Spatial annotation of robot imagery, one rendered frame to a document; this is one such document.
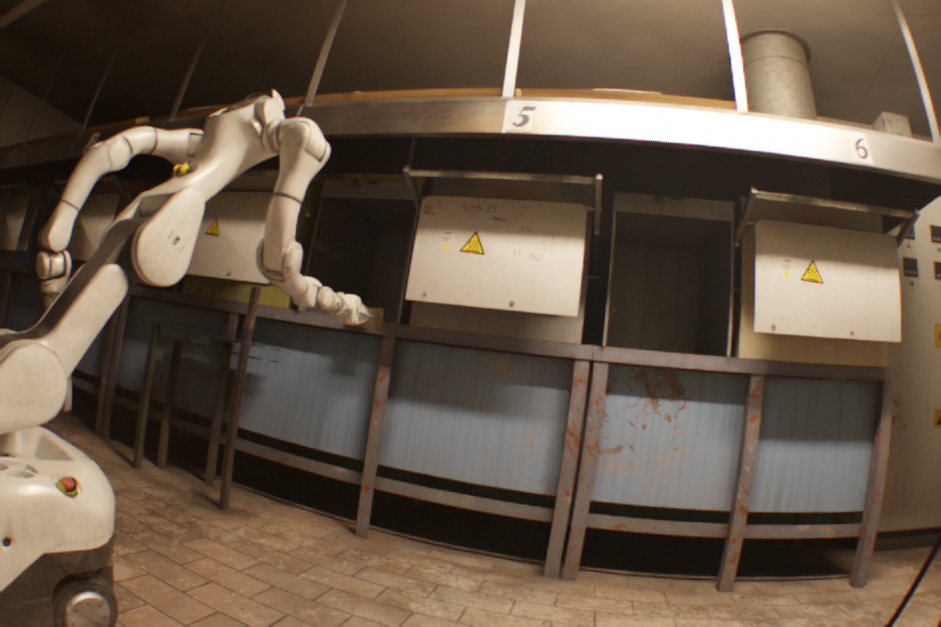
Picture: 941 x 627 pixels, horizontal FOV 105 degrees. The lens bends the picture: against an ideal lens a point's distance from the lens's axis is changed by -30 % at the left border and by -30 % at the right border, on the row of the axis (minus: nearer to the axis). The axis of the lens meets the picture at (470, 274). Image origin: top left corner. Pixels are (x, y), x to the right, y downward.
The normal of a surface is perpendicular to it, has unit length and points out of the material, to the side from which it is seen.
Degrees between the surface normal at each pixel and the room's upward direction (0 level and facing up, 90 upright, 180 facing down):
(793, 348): 90
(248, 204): 90
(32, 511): 90
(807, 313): 90
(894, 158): 80
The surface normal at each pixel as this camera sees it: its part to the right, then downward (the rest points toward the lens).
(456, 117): -0.20, -0.41
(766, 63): -0.66, -0.26
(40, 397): 0.92, 0.05
